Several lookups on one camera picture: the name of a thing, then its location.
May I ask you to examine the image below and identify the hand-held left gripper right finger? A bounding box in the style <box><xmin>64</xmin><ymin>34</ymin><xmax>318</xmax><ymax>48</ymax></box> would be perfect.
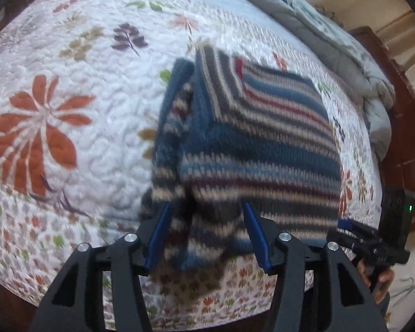
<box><xmin>241</xmin><ymin>200</ymin><xmax>390</xmax><ymax>332</ymax></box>

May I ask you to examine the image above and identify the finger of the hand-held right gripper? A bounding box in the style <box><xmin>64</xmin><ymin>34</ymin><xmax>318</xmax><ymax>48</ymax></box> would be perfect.
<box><xmin>327</xmin><ymin>219</ymin><xmax>383</xmax><ymax>250</ymax></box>

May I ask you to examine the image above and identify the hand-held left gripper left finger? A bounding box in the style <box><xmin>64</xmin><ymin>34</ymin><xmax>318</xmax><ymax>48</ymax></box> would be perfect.
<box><xmin>28</xmin><ymin>201</ymin><xmax>172</xmax><ymax>332</ymax></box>

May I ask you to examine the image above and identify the striped knit sweater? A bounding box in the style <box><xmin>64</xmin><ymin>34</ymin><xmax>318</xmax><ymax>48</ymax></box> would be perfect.
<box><xmin>140</xmin><ymin>43</ymin><xmax>344</xmax><ymax>274</ymax></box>

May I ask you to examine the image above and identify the person's right hand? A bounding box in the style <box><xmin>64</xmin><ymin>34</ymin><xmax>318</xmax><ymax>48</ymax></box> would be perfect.
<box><xmin>357</xmin><ymin>259</ymin><xmax>395</xmax><ymax>305</ymax></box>

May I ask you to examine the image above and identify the white floral quilt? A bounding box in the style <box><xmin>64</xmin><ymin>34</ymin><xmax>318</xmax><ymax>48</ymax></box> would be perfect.
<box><xmin>0</xmin><ymin>0</ymin><xmax>384</xmax><ymax>332</ymax></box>

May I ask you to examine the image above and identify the grey-blue comforter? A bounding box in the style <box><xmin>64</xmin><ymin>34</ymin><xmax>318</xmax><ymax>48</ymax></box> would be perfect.
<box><xmin>204</xmin><ymin>0</ymin><xmax>396</xmax><ymax>161</ymax></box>

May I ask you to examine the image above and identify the dark wooden bed frame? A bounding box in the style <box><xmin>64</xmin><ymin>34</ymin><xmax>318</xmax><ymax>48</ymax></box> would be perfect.
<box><xmin>347</xmin><ymin>26</ymin><xmax>415</xmax><ymax>232</ymax></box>

